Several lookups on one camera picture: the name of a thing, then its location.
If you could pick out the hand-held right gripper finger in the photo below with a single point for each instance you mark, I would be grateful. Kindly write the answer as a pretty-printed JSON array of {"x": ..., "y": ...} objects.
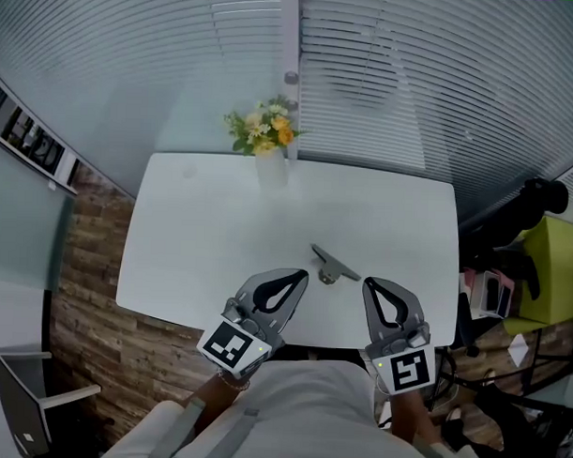
[
  {"x": 370, "y": 311},
  {"x": 408, "y": 305}
]

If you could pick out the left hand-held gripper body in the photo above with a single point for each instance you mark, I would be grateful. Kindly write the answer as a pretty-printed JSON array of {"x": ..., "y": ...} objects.
[{"x": 231, "y": 346}]

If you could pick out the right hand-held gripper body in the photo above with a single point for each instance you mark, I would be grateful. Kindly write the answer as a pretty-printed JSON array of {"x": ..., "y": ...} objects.
[{"x": 406, "y": 368}]

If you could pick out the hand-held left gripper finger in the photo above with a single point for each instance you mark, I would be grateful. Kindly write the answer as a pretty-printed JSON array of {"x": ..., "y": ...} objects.
[
  {"x": 261, "y": 280},
  {"x": 297, "y": 299}
]

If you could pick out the grey metal object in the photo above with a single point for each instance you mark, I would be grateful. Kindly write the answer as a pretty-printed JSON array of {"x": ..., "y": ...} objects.
[{"x": 333, "y": 267}]

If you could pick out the person's right forearm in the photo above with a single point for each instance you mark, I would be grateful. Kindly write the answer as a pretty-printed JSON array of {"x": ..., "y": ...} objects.
[{"x": 413, "y": 415}]

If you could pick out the person's left forearm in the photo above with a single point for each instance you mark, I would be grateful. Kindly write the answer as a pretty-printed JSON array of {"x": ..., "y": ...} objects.
[{"x": 215, "y": 401}]

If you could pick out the white box with phones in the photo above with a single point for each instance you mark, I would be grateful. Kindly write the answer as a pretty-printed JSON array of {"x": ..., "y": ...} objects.
[{"x": 495, "y": 294}]

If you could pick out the person's white shirt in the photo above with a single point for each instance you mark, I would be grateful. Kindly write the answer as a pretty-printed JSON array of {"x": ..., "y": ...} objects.
[{"x": 317, "y": 412}]

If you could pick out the white vase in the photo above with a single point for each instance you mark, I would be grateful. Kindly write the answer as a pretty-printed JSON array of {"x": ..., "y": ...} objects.
[{"x": 271, "y": 169}]

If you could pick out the white paper sheet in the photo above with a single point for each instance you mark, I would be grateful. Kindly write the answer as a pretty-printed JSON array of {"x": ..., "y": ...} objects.
[{"x": 518, "y": 350}]

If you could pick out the black bag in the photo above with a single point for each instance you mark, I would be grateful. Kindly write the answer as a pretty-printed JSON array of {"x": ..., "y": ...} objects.
[{"x": 516, "y": 222}]

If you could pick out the glass side table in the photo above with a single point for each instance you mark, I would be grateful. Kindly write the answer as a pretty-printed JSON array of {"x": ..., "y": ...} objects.
[{"x": 555, "y": 390}]

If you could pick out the yellow and white flower bouquet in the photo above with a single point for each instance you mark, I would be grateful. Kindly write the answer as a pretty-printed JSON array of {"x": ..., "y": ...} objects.
[{"x": 264, "y": 128}]

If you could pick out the lime green chair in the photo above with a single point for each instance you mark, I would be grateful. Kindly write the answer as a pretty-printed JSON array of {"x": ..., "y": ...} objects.
[{"x": 557, "y": 275}]

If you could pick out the round grey knob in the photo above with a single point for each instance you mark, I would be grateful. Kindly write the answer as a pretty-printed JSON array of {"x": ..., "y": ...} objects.
[
  {"x": 291, "y": 77},
  {"x": 293, "y": 105}
]

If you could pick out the wide window blind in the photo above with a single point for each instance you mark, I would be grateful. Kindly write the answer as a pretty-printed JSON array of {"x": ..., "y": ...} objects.
[{"x": 109, "y": 53}]

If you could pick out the white window post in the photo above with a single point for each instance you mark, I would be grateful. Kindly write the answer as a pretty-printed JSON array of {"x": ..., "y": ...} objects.
[{"x": 289, "y": 45}]

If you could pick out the long framed wall picture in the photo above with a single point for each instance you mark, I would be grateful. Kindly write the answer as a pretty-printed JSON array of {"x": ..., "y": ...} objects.
[{"x": 34, "y": 139}]

